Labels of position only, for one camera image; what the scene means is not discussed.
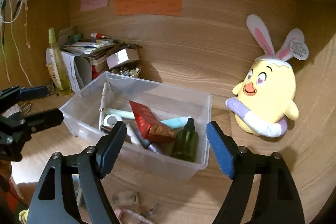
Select clear plastic storage bin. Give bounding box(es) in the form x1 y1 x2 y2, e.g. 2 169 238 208
61 72 211 180

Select pale green tube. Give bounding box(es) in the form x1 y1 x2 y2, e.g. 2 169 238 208
105 108 135 120

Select small open cardboard box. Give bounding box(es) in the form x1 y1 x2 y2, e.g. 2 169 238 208
106 48 139 69

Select white pen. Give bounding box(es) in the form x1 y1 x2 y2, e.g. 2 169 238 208
98 81 108 129

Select orange paper note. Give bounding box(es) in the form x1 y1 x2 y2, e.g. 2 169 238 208
114 0 182 17

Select bowl of small items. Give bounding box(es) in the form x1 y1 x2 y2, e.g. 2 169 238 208
110 64 141 78

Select red white marker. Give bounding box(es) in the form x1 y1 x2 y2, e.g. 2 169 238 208
90 33 111 39

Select white cable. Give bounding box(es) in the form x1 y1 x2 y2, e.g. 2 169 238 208
0 0 35 88

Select tall yellow spray bottle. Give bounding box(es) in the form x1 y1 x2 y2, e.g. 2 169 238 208
47 28 72 95

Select stack of books papers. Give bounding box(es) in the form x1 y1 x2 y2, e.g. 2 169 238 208
63 39 120 60

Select red packaged box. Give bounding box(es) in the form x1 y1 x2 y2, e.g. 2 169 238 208
129 101 176 143

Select white folded paper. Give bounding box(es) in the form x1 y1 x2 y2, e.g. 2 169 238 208
62 51 92 94

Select dark green glass bottle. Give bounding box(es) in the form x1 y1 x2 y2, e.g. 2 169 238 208
170 118 199 162

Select light blue packet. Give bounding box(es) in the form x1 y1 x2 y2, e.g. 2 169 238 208
161 117 190 130

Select purple small bottle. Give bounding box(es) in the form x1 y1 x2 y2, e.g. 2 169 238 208
134 129 163 155

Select white tape roll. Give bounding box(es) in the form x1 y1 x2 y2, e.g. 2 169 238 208
103 114 122 128

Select yellow chick plush toy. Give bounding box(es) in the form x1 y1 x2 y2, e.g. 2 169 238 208
226 14 309 138

